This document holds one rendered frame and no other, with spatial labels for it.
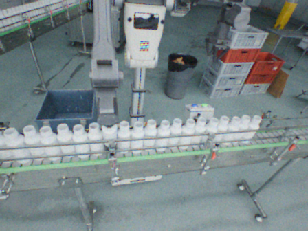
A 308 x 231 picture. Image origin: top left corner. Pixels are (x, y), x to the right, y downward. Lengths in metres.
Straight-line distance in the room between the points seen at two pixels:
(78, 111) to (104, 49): 1.03
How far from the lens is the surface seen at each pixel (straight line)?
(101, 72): 0.48
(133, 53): 1.19
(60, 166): 0.87
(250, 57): 3.28
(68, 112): 1.50
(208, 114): 1.02
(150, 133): 0.77
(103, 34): 0.51
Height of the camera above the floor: 1.68
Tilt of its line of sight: 41 degrees down
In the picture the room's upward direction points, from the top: 8 degrees clockwise
